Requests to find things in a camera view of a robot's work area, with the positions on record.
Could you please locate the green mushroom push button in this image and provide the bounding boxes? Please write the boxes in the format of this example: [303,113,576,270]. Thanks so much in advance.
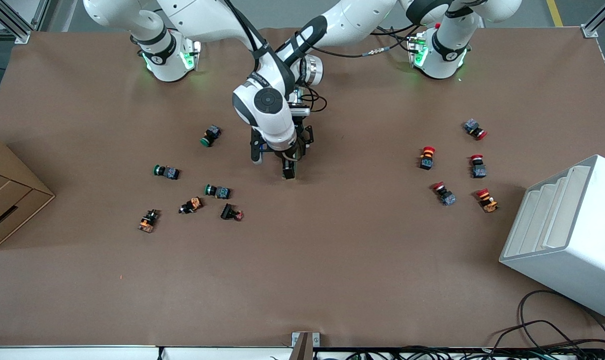
[200,125,222,148]
[153,164,181,181]
[204,184,232,200]

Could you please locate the black square button red base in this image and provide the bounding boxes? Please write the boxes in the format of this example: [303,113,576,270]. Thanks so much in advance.
[220,202,244,222]

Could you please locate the brown table cover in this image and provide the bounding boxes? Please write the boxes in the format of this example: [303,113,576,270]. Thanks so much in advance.
[0,26,605,349]

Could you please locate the red striped emergency stop button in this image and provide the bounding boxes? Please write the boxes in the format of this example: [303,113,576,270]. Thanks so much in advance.
[418,146,437,171]

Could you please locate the red mushroom button orange base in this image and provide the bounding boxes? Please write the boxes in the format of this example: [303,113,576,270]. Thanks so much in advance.
[474,188,500,214]

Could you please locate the brown cardboard box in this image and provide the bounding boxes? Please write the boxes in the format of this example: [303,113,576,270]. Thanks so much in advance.
[0,134,56,251]

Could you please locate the white stepped rack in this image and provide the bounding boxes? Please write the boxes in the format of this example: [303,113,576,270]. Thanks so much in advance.
[499,154,605,322]

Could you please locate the black switch orange base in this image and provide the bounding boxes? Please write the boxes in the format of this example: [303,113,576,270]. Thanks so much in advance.
[178,197,204,215]
[137,209,161,234]

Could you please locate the black base cable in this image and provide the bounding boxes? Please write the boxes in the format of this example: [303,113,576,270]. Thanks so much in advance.
[370,25,419,53]

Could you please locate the metal table bracket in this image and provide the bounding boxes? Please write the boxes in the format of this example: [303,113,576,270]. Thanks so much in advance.
[291,331,321,360]

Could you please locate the black looped cable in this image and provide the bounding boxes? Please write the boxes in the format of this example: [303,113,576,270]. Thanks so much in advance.
[482,290,605,360]

